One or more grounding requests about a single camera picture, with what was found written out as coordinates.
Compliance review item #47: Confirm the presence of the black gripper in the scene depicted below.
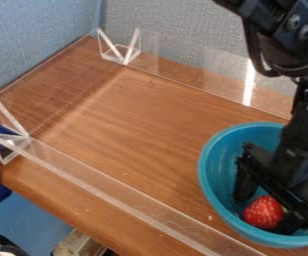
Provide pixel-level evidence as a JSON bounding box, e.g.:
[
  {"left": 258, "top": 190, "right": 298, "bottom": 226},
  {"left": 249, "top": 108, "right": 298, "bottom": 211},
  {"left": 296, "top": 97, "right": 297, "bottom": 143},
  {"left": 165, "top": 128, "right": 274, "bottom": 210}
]
[{"left": 233, "top": 143, "right": 308, "bottom": 235}]

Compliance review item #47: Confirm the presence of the red strawberry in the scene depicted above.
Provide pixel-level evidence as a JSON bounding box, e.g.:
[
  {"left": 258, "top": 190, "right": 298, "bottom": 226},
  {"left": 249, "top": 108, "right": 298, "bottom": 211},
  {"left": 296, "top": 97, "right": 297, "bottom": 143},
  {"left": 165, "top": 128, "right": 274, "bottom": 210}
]
[{"left": 242, "top": 195, "right": 284, "bottom": 229}]

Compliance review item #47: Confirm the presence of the blue plastic bowl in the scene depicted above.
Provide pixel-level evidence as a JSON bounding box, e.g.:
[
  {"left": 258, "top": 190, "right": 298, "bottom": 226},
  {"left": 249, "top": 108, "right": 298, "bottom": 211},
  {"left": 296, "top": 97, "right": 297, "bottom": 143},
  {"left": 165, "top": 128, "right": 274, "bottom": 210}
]
[{"left": 198, "top": 122, "right": 308, "bottom": 248}]

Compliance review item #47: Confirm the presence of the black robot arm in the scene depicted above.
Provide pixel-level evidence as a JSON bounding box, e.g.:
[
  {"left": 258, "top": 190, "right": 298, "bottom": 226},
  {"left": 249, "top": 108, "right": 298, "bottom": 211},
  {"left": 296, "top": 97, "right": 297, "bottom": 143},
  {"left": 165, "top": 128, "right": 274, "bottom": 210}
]
[{"left": 213, "top": 0, "right": 308, "bottom": 235}]

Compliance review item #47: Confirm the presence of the beige object under table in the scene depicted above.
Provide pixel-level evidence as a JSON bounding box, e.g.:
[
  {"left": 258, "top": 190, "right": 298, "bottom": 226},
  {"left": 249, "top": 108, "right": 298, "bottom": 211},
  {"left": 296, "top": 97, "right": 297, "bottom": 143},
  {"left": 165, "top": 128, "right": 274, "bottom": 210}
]
[{"left": 51, "top": 229, "right": 107, "bottom": 256}]

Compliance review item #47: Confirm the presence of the clear acrylic barrier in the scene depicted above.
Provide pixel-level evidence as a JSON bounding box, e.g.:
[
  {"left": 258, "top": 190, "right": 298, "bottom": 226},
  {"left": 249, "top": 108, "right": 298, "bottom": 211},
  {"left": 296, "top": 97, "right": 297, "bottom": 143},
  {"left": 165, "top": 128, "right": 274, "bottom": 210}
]
[{"left": 0, "top": 30, "right": 308, "bottom": 256}]

